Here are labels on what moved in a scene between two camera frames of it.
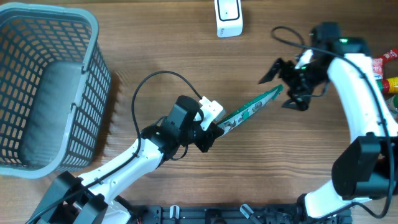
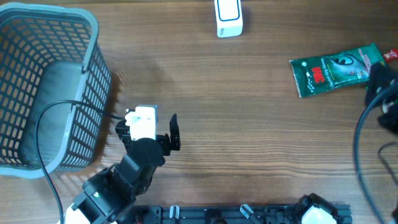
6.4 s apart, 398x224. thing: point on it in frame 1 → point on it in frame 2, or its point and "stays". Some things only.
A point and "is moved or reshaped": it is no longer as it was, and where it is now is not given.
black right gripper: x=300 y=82 → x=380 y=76
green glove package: x=229 y=123 is moved or reshaped
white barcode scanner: x=228 y=18 stays
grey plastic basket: x=55 y=93 stays
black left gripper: x=213 y=132 → x=163 y=139
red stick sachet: x=389 y=55 stays
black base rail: x=228 y=214 stays
